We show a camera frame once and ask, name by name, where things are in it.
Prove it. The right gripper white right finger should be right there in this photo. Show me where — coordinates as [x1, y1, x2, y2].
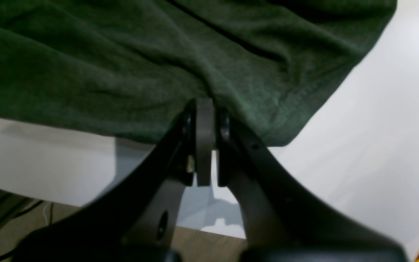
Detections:
[217, 109, 407, 262]

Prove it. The dark green t-shirt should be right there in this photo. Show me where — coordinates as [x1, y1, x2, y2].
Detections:
[0, 0, 397, 146]

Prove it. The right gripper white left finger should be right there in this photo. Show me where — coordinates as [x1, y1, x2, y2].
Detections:
[13, 99, 214, 262]

